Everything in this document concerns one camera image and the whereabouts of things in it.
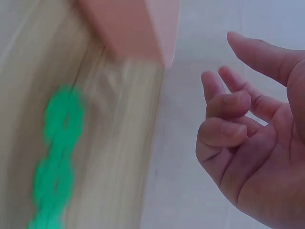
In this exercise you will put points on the person's right hand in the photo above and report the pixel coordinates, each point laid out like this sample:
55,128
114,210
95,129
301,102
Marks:
269,155

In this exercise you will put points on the pink box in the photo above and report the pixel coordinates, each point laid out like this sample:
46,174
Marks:
128,26

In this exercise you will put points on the green scalloped strip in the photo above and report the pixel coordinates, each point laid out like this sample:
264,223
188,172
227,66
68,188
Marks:
59,133

